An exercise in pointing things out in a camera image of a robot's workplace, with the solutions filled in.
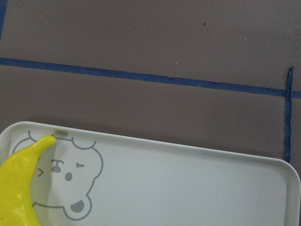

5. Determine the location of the white bear plate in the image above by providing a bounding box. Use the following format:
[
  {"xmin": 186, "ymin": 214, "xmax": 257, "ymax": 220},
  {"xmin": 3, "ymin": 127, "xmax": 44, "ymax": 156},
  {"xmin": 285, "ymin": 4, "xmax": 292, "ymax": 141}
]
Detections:
[{"xmin": 0, "ymin": 122, "xmax": 301, "ymax": 226}]

